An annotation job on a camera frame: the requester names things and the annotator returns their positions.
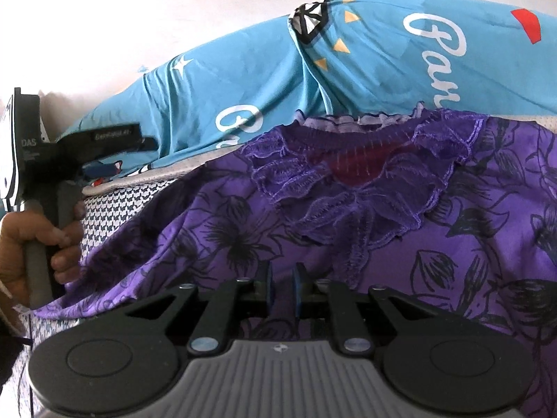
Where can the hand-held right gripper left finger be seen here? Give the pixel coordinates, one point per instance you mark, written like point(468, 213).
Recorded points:
point(269, 287)

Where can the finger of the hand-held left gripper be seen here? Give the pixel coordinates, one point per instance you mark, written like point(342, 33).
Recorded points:
point(150, 143)

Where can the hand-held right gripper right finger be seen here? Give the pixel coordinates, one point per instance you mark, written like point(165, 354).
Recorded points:
point(299, 289)

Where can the purple floral garment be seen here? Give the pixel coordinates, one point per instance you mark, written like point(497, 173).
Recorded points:
point(391, 226)

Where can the person's left forearm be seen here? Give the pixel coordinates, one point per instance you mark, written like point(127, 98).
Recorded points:
point(8, 348)

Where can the person's left hand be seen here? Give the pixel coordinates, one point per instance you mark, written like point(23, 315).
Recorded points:
point(13, 252)

